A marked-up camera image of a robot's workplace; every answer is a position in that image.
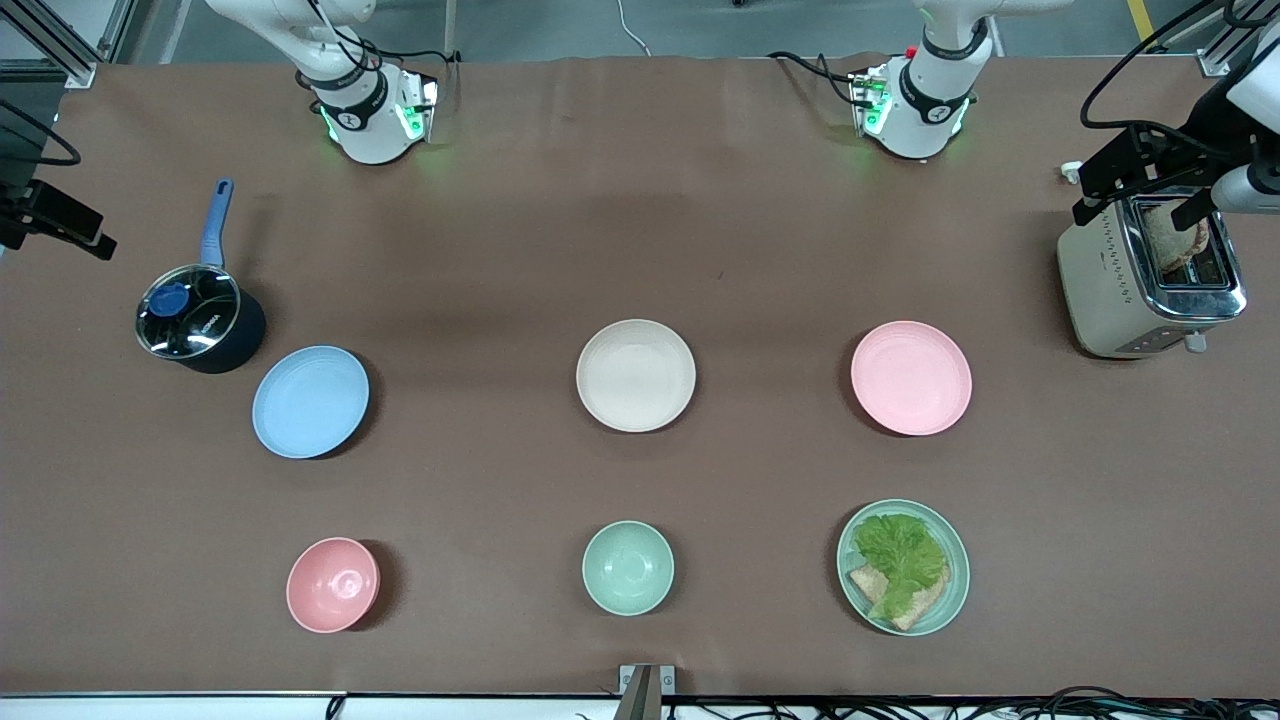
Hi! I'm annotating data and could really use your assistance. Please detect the pink plate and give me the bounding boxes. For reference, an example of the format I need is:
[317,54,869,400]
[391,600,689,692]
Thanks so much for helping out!
[851,321,973,437]

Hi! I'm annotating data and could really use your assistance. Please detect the light blue plate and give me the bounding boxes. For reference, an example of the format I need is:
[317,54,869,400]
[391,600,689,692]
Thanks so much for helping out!
[251,345,371,460]

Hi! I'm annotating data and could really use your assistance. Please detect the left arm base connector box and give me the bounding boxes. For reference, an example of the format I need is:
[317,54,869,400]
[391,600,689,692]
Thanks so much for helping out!
[849,65,893,138]

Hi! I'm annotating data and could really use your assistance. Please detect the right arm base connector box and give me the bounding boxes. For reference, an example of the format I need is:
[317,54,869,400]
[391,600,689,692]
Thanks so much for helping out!
[398,74,441,143]

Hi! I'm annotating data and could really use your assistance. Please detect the toast slice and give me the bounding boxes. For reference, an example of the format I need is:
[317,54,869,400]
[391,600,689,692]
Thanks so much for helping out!
[1143,203,1209,273]

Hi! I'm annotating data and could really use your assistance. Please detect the beige chrome toaster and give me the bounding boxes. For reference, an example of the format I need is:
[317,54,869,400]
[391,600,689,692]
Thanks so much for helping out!
[1057,195,1248,359]

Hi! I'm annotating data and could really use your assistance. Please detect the glass lid blue knob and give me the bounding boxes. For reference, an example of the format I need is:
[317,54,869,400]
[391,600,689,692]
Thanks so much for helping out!
[136,265,242,359]

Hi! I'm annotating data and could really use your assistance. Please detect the dark blue saucepan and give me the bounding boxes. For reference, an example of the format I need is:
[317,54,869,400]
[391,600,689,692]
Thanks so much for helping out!
[135,178,268,375]

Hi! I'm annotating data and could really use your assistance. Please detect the green lettuce leaf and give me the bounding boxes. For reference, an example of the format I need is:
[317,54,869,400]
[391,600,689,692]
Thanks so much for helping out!
[853,513,949,621]

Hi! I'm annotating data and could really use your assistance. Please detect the green plate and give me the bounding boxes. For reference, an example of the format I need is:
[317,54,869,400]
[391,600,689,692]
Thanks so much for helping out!
[837,499,971,637]

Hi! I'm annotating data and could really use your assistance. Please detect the brown bread slice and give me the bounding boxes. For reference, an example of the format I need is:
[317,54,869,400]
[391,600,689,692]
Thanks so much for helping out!
[849,563,951,632]

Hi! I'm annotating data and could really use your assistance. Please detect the pink bowl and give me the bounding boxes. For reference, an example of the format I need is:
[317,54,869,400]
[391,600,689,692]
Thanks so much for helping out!
[286,537,381,634]

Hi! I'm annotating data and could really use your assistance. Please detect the brown table cover sheet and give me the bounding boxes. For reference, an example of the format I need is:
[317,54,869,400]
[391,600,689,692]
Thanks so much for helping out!
[0,52,1280,699]

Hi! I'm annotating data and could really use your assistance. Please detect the beige plate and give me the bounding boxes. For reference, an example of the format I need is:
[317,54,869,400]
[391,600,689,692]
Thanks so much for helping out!
[576,319,697,434]

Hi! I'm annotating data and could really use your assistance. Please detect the green bowl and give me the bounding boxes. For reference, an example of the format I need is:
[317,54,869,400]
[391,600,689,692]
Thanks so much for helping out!
[582,520,675,617]

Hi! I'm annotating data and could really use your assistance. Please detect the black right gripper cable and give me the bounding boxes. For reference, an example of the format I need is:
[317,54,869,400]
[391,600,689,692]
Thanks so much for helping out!
[0,98,82,167]

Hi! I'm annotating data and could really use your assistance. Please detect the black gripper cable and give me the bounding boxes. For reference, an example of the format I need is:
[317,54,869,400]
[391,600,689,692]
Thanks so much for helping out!
[0,98,82,167]
[1079,0,1280,136]

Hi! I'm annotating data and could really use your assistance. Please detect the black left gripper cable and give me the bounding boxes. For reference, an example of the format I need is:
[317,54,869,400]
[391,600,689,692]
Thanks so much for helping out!
[1079,0,1280,136]

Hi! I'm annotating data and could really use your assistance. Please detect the aluminium frame profile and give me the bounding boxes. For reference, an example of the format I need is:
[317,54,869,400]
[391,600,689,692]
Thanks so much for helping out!
[1165,0,1280,78]
[0,0,136,89]

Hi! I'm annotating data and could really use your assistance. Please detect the black base cable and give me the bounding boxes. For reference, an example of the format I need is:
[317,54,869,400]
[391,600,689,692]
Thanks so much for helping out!
[767,50,863,109]

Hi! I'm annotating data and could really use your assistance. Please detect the white cable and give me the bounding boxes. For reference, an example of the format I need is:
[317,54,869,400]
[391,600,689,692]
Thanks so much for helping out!
[614,0,653,57]

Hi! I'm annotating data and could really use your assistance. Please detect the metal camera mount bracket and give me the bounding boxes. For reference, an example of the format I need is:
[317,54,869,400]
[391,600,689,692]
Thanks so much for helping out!
[618,664,676,720]

